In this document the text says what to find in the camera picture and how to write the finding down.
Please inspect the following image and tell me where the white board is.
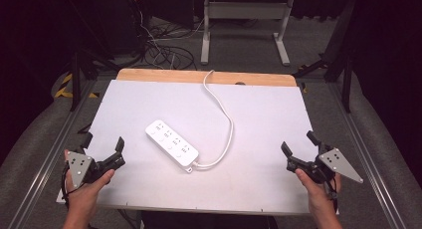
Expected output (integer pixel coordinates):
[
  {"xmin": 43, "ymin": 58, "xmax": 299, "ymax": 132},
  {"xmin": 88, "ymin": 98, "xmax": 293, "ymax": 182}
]
[{"xmin": 55, "ymin": 79, "xmax": 340, "ymax": 217}]

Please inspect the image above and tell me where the person's right hand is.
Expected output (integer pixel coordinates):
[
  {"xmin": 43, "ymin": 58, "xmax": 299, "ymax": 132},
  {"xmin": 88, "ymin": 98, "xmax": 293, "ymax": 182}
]
[{"xmin": 294, "ymin": 168, "xmax": 342, "ymax": 217}]

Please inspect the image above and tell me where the black tripod stand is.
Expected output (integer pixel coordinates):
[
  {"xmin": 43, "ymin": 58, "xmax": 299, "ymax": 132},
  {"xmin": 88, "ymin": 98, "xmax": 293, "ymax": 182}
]
[{"xmin": 67, "ymin": 46, "xmax": 121, "ymax": 113}]

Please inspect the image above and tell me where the white metal stand frame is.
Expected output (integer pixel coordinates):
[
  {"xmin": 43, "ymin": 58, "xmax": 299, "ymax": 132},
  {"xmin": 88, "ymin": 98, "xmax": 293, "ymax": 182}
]
[{"xmin": 200, "ymin": 0, "xmax": 296, "ymax": 67}]

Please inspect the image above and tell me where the tangle of floor cables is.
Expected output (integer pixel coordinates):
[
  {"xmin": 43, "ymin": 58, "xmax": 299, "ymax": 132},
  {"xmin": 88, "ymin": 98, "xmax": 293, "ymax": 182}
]
[{"xmin": 138, "ymin": 16, "xmax": 199, "ymax": 72}]

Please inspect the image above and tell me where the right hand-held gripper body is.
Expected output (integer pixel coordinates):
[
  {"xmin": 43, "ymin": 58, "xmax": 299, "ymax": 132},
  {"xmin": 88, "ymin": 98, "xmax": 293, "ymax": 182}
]
[{"xmin": 286, "ymin": 142, "xmax": 364, "ymax": 185}]

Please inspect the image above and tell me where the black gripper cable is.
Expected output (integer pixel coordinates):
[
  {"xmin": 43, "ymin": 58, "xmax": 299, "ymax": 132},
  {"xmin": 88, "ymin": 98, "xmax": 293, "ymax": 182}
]
[
  {"xmin": 325, "ymin": 178, "xmax": 340, "ymax": 202},
  {"xmin": 60, "ymin": 164, "xmax": 73, "ymax": 204}
]

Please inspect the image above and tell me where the person's left hand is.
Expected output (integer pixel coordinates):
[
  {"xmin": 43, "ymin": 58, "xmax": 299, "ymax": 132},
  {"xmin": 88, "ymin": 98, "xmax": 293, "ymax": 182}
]
[{"xmin": 64, "ymin": 148, "xmax": 116, "ymax": 217}]

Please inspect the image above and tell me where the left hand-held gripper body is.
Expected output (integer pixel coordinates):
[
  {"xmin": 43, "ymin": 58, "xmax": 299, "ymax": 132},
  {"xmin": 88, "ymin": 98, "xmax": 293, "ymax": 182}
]
[{"xmin": 65, "ymin": 150, "xmax": 126, "ymax": 190}]

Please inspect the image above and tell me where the aluminium rail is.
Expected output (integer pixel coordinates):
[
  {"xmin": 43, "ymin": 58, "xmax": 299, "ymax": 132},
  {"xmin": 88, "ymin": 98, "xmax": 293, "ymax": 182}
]
[
  {"xmin": 5, "ymin": 78, "xmax": 111, "ymax": 229},
  {"xmin": 326, "ymin": 82, "xmax": 408, "ymax": 229}
]

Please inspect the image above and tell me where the yellow black hazard tape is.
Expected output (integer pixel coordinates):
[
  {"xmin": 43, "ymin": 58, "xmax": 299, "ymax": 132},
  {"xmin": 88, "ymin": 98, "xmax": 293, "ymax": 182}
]
[{"xmin": 54, "ymin": 73, "xmax": 101, "ymax": 100}]

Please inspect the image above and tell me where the white power strip cable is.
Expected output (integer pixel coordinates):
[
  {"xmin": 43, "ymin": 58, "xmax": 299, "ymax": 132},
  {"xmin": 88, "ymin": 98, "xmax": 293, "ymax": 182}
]
[{"xmin": 192, "ymin": 69, "xmax": 235, "ymax": 171}]

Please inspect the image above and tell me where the white power strip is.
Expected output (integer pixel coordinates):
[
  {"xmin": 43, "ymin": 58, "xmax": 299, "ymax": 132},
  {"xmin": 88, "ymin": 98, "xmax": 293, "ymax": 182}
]
[{"xmin": 144, "ymin": 118, "xmax": 200, "ymax": 174}]

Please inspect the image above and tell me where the black metal stand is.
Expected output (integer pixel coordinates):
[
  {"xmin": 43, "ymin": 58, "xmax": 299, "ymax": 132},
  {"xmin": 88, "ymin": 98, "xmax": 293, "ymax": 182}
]
[{"xmin": 293, "ymin": 0, "xmax": 354, "ymax": 115}]

